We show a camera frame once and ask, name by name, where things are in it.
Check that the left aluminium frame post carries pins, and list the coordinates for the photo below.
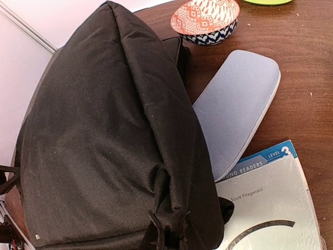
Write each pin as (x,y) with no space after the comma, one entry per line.
(26,28)

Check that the black student backpack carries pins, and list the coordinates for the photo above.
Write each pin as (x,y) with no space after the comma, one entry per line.
(111,134)

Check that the red patterned bowl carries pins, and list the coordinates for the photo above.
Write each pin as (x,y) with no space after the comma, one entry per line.
(206,22)

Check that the blue-grey glasses case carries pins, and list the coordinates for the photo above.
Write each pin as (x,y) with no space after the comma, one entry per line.
(233,104)

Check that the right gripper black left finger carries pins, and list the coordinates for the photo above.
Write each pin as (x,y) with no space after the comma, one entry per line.
(157,234)

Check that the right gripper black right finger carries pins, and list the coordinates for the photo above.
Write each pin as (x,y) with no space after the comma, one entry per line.
(188,237)

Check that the green plate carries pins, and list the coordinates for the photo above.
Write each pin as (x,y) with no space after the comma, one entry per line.
(268,2)

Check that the grey reader book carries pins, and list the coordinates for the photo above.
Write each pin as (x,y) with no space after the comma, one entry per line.
(273,204)

